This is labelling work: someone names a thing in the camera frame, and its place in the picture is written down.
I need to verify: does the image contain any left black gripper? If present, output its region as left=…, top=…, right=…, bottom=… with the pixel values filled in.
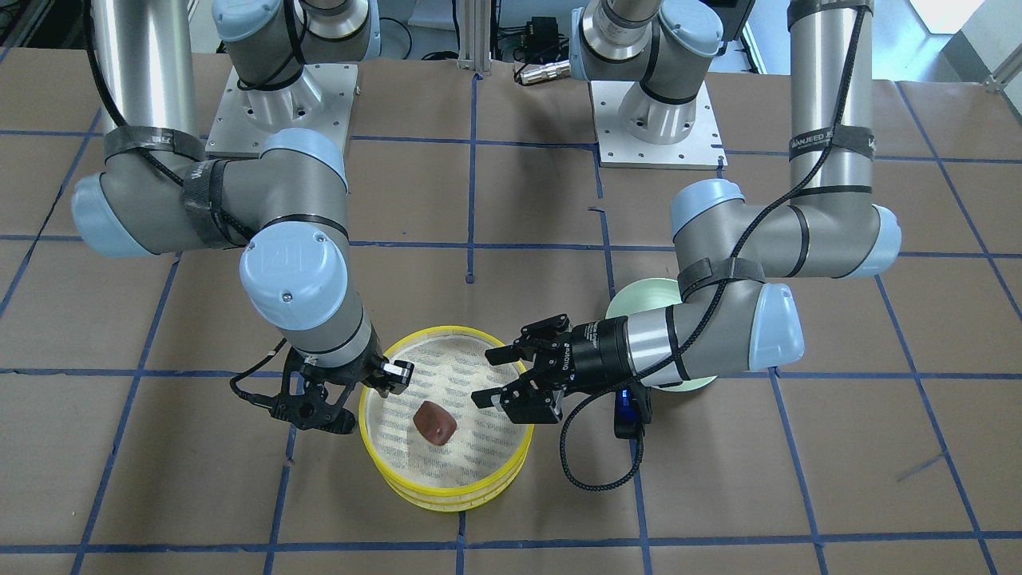
left=471, top=315, right=632, bottom=423

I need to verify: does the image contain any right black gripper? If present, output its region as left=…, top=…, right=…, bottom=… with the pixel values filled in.
left=270, top=351, right=394, bottom=434

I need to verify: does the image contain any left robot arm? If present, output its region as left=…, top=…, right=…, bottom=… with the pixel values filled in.
left=471, top=1, right=901, bottom=439

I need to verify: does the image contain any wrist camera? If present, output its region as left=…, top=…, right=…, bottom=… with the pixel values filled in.
left=379, top=360, right=415, bottom=397
left=614, top=383, right=652, bottom=441

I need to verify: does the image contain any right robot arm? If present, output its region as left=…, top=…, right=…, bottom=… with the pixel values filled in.
left=72, top=1, right=414, bottom=434

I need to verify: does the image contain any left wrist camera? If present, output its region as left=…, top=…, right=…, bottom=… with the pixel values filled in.
left=614, top=383, right=652, bottom=441

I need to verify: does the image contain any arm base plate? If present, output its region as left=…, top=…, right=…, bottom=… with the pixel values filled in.
left=590, top=81, right=727, bottom=170
left=205, top=63, right=358, bottom=159

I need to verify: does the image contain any light green plate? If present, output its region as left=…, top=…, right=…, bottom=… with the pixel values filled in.
left=604, top=278, right=715, bottom=392

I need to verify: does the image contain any aluminium frame post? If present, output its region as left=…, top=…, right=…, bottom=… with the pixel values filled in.
left=455, top=0, right=495, bottom=76

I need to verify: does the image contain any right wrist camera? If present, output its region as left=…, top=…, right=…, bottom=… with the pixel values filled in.
left=379, top=360, right=415, bottom=397

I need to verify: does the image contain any brown bun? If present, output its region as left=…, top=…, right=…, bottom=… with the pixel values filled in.
left=412, top=400, right=458, bottom=446

